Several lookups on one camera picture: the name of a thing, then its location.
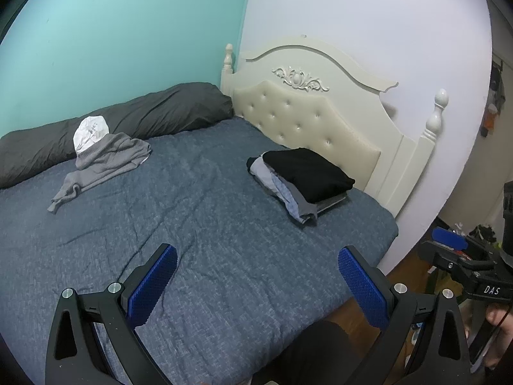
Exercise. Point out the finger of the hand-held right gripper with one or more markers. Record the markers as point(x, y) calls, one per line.
point(451, 238)
point(441, 256)

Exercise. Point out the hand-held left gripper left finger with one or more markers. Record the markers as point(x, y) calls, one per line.
point(154, 284)

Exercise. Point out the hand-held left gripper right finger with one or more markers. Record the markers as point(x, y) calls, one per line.
point(362, 288)

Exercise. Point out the black sweater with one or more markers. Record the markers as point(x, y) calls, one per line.
point(308, 172)

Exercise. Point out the person's right hand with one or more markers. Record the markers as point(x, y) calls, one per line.
point(503, 317)

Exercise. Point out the bed with blue patterned sheet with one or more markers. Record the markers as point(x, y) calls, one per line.
point(200, 228)

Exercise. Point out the person's black trouser leg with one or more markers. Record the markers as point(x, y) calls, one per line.
point(312, 353)

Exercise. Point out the dark grey folded garment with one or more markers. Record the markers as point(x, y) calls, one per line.
point(320, 207)

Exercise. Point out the light blue folded garment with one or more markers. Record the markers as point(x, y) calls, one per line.
point(280, 192)

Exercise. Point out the orange hanging object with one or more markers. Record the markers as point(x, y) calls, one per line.
point(491, 118)

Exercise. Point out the grey hoodie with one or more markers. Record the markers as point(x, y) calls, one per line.
point(108, 160)

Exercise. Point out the hanging dark garment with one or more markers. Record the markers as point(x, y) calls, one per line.
point(499, 86)

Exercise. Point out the white printed cloth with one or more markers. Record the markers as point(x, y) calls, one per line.
point(90, 132)

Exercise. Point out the long dark grey pillow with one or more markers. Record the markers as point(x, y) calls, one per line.
point(160, 108)

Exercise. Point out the cream tufted headboard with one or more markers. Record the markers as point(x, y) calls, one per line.
point(320, 108)

